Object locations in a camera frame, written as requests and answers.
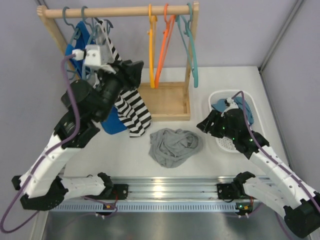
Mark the slotted grey cable duct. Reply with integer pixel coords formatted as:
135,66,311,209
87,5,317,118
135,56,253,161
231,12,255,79
48,201,263,213

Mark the grey-blue hanger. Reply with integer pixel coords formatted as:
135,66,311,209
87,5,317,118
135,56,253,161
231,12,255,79
62,6,83,83
81,6,113,81

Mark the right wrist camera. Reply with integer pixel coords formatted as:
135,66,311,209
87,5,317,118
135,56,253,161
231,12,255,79
224,97,239,112

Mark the white plastic laundry basket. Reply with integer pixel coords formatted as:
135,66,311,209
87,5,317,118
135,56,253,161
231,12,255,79
208,89,265,154

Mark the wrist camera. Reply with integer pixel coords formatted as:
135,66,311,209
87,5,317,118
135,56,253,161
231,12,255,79
224,97,239,112
83,44,113,68

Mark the aluminium mounting rail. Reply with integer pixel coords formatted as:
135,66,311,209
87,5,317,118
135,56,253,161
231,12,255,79
82,175,276,202

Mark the grey-blue hanger far left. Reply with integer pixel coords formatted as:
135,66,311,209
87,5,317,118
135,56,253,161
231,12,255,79
62,6,83,83

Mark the black white striped tank top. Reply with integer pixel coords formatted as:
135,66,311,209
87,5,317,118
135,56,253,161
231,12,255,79
95,23,152,138

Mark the teal plastic hanger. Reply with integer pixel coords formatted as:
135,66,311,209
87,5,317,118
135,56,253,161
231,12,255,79
175,2,199,88

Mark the wooden clothes rack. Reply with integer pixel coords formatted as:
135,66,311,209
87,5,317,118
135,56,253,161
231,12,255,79
36,1,199,122

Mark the teal-blue garment in basket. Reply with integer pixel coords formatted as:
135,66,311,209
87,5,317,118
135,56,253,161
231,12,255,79
211,97,255,126

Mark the aluminium corner post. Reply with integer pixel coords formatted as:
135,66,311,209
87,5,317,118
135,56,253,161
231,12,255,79
258,0,305,74

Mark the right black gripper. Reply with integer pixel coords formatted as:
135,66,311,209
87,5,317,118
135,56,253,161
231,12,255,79
197,109,237,141

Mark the yellow plastic hanger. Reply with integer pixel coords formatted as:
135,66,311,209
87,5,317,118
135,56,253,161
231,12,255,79
147,4,158,89

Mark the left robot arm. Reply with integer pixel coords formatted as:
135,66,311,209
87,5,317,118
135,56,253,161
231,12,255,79
12,60,144,211

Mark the grey tank top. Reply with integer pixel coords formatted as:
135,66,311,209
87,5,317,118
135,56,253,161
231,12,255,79
148,128,204,169

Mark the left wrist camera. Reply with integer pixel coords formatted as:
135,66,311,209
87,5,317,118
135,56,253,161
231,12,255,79
83,44,113,68

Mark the blue tank top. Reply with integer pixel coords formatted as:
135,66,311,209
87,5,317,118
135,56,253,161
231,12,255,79
65,21,127,135

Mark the orange plastic hanger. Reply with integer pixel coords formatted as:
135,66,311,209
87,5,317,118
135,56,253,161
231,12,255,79
154,3,176,89

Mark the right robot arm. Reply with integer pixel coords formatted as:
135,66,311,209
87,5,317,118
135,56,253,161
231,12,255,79
196,108,320,238

